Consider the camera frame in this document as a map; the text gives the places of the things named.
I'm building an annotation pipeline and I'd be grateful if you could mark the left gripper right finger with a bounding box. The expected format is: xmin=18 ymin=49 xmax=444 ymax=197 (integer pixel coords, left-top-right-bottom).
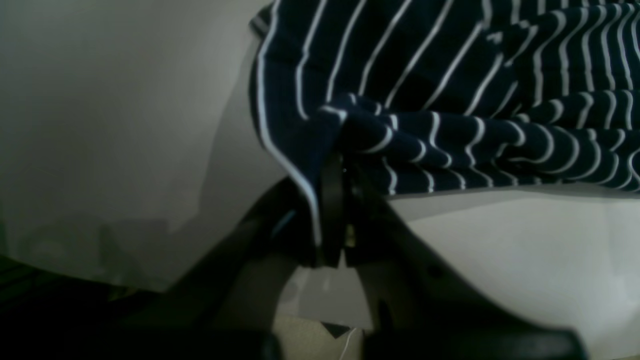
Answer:
xmin=345 ymin=165 xmax=588 ymax=360

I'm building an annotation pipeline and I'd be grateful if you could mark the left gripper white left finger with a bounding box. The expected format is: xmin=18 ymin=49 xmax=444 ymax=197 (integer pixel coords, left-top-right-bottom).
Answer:
xmin=75 ymin=152 xmax=346 ymax=360

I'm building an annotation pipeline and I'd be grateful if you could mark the navy white striped t-shirt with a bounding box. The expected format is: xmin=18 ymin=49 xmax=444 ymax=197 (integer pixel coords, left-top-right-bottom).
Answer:
xmin=249 ymin=0 xmax=640 ymax=245

